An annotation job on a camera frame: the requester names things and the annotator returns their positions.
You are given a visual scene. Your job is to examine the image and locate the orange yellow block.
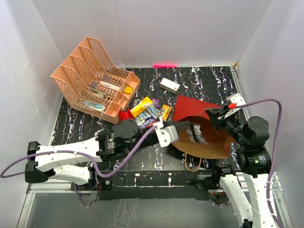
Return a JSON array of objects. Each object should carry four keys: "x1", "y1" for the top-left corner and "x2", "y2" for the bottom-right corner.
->
[{"x1": 123, "y1": 85, "x2": 133, "y2": 95}]

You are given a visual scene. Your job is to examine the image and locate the red candy bag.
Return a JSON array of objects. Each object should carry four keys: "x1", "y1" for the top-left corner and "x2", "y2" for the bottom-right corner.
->
[{"x1": 118, "y1": 109, "x2": 157, "y2": 130}]

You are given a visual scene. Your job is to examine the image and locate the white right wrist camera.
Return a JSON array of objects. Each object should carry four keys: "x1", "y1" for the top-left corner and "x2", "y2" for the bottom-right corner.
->
[{"x1": 224, "y1": 93, "x2": 246, "y2": 119}]

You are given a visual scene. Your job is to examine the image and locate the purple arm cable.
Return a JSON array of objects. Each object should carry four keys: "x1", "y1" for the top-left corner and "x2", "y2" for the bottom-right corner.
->
[
  {"x1": 0, "y1": 125, "x2": 159, "y2": 209},
  {"x1": 235, "y1": 98, "x2": 285, "y2": 228}
]

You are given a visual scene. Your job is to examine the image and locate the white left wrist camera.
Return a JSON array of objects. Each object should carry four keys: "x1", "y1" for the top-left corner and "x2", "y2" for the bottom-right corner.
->
[{"x1": 153, "y1": 122, "x2": 179, "y2": 147}]

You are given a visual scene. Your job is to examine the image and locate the small white red box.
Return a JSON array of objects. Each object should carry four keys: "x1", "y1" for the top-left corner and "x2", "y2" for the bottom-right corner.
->
[{"x1": 160, "y1": 78, "x2": 180, "y2": 94}]

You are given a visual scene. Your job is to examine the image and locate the pink plastic file organizer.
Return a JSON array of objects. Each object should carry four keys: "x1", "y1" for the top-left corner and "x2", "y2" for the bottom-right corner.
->
[{"x1": 51, "y1": 37, "x2": 140, "y2": 124}]

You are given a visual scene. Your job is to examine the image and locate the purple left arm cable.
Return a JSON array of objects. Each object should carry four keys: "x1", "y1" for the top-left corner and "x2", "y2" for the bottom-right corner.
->
[{"x1": 0, "y1": 125, "x2": 159, "y2": 209}]

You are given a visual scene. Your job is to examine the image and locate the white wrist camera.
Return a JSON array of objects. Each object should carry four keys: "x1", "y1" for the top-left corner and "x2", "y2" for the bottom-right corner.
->
[
  {"x1": 224, "y1": 93, "x2": 246, "y2": 119},
  {"x1": 153, "y1": 122, "x2": 179, "y2": 147}
]

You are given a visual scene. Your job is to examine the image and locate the brown chocolate candy packet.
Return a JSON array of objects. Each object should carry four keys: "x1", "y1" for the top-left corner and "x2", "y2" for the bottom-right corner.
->
[{"x1": 133, "y1": 98, "x2": 141, "y2": 106}]

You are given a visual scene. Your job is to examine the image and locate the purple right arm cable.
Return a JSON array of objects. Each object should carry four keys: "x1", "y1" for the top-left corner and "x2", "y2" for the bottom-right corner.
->
[{"x1": 235, "y1": 98, "x2": 285, "y2": 228}]

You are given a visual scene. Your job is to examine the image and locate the white packet in organizer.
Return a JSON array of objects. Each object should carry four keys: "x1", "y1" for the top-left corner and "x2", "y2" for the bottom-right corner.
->
[{"x1": 98, "y1": 81, "x2": 120, "y2": 93}]

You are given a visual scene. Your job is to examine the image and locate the purple candy packet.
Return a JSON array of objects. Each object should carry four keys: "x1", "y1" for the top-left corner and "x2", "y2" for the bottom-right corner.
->
[{"x1": 151, "y1": 98, "x2": 160, "y2": 109}]

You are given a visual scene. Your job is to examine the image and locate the red brown paper bag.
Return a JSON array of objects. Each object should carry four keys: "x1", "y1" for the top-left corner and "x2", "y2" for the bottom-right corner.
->
[{"x1": 172, "y1": 95, "x2": 234, "y2": 172}]

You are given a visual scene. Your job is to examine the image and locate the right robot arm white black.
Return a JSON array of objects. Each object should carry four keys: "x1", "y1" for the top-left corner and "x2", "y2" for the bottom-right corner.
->
[{"x1": 206, "y1": 106, "x2": 279, "y2": 228}]

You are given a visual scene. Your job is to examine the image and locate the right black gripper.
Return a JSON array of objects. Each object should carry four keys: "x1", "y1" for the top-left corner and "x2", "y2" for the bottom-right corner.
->
[{"x1": 205, "y1": 105, "x2": 248, "y2": 146}]

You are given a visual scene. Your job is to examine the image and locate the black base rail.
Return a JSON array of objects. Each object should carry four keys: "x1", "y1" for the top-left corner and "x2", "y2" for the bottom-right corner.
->
[{"x1": 71, "y1": 170, "x2": 238, "y2": 202}]

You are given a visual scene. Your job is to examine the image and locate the blue white item in organizer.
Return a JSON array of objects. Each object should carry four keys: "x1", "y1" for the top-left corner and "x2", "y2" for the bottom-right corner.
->
[{"x1": 83, "y1": 100, "x2": 105, "y2": 112}]

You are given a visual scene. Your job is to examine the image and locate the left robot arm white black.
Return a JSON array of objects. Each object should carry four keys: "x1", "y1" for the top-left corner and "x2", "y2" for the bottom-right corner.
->
[{"x1": 25, "y1": 119, "x2": 190, "y2": 190}]

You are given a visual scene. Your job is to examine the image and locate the yellow snack bag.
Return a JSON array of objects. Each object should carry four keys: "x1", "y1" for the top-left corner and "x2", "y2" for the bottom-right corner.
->
[{"x1": 130, "y1": 97, "x2": 152, "y2": 118}]

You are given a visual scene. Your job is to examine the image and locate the yellow peanut candy packet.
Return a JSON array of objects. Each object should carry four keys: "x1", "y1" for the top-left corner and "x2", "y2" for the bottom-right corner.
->
[{"x1": 158, "y1": 104, "x2": 172, "y2": 121}]

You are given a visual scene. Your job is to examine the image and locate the purple snack wrapper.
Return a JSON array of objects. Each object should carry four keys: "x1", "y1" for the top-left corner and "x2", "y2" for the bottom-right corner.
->
[{"x1": 186, "y1": 123, "x2": 208, "y2": 144}]

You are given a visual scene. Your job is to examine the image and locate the silver blue snack wrapper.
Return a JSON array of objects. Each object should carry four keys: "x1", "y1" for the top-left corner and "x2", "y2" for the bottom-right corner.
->
[{"x1": 134, "y1": 112, "x2": 155, "y2": 127}]

